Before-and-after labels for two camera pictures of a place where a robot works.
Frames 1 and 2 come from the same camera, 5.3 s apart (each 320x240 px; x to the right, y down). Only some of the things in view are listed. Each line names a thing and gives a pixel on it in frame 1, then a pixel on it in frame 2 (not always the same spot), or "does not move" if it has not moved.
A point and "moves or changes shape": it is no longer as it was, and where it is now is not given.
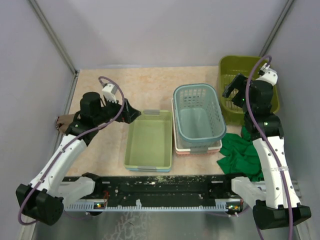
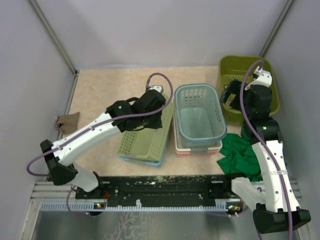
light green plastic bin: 148,140 moves or changes shape
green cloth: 242,156 does not move
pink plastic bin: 211,153 does not move
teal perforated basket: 199,113 does not move
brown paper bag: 63,122 does not move
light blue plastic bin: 137,170 to 155,163
